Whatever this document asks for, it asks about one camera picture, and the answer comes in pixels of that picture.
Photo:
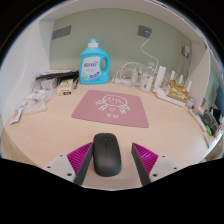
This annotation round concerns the blank grey wall plate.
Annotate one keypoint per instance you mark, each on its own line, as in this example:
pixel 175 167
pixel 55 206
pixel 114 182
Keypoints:
pixel 61 32

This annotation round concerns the white flat device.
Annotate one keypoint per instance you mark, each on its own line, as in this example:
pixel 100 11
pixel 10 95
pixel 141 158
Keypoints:
pixel 197 119

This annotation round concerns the white wall adapter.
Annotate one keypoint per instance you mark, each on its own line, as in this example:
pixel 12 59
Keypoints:
pixel 186 50

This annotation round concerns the white router with antennas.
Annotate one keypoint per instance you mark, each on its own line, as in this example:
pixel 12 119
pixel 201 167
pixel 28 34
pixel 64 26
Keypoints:
pixel 161 91

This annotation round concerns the golden foil packet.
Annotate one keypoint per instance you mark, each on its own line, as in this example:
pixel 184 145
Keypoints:
pixel 178 91

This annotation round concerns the black computer mouse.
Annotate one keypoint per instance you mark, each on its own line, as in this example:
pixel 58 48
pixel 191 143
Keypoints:
pixel 107 155

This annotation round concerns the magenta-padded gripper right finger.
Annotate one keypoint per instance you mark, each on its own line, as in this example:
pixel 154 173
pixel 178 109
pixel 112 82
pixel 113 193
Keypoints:
pixel 145 159

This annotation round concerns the black pen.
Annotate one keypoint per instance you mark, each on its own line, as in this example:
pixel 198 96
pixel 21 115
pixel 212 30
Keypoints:
pixel 76 84

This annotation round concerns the small yellow box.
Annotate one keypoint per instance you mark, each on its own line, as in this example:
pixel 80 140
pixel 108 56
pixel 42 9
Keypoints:
pixel 65 87

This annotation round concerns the blue detergent bottle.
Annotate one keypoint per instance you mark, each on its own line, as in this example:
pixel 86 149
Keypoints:
pixel 90 66

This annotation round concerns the white power strip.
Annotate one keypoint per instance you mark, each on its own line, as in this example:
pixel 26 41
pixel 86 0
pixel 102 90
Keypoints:
pixel 123 80

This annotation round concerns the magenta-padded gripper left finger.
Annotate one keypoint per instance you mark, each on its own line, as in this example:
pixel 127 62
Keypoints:
pixel 80 159

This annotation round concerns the dark notebook stack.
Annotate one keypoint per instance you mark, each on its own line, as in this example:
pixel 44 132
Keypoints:
pixel 56 74

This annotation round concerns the black pouch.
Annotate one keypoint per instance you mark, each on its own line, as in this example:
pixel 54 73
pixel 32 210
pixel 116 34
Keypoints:
pixel 210 120

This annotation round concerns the green small item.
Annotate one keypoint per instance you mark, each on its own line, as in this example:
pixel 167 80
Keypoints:
pixel 209 130

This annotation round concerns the pink printed mouse pad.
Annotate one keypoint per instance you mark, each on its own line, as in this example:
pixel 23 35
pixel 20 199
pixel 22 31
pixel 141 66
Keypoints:
pixel 90 110

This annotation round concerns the small white yellow packet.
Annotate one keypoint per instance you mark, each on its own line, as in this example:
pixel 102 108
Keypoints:
pixel 16 115

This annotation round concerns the grey wall socket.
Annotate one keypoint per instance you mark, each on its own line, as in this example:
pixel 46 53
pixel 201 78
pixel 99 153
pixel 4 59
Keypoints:
pixel 144 30

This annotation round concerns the clear plastic bag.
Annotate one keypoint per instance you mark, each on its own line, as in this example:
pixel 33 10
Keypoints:
pixel 38 100

